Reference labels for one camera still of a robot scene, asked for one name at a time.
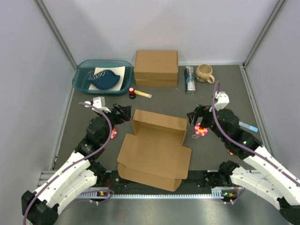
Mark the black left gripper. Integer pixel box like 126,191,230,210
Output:
97,104,132,144

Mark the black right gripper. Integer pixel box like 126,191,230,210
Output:
187,103,227,143

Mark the brown cardboard box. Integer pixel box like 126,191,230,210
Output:
117,109,192,192

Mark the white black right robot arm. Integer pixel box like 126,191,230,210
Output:
187,105,300,225

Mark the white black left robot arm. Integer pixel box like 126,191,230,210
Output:
21,101,132,225

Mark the lower folded cardboard box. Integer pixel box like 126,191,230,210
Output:
135,79,178,87

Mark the folded cardboard box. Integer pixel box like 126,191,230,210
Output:
134,50,178,81
135,79,178,87

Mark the blue toothpaste box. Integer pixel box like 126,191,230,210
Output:
184,66,196,94

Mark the upper folded cardboard box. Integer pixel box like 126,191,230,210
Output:
134,50,178,81

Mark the red black stamp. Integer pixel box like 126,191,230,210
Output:
128,87,136,99

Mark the pink flower toy right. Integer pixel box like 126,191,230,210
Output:
192,123,208,138

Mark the pink flower toy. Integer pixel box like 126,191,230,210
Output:
192,123,208,138
111,128,118,139

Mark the pink flower toy left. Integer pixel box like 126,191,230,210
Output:
111,128,118,139

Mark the yellow highlighter marker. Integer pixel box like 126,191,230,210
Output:
135,90,152,98

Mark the dark blue shoe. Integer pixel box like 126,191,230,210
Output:
88,69,120,90

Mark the beige ceramic mug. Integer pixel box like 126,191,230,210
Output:
195,64,215,84

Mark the teal plastic bin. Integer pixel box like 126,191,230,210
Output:
72,59,134,96

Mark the light blue marker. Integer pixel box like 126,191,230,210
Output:
239,121,258,133

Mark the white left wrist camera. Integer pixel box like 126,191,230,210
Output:
85,97,111,113

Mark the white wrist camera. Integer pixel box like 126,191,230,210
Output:
209,91,230,112
85,97,111,113

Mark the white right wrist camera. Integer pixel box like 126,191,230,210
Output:
209,91,230,112

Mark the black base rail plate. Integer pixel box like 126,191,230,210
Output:
103,170,229,195

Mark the grey slotted cable duct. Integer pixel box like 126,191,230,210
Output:
77,187,238,201

